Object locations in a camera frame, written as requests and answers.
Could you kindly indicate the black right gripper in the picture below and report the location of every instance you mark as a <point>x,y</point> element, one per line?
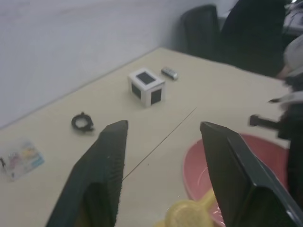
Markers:
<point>290,120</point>

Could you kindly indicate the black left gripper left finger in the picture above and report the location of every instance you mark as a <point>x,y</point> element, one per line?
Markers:
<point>99,165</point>

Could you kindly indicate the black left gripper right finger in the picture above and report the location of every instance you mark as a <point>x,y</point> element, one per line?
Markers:
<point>227,165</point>

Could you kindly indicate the yellow plastic cup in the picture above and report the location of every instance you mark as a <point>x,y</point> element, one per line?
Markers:
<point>184,212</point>

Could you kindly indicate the pink plastic bowl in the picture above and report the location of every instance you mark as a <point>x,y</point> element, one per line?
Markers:
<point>196,165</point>

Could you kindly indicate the colourful printed card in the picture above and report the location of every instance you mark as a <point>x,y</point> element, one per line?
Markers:
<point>23,158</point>

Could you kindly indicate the white cube with black squares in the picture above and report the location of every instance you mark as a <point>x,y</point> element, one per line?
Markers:
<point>145,79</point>

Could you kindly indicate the black office chair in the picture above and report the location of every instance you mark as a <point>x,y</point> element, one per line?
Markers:
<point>201,30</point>

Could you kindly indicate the small silver cylinder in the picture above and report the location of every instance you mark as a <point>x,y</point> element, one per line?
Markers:
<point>170,72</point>

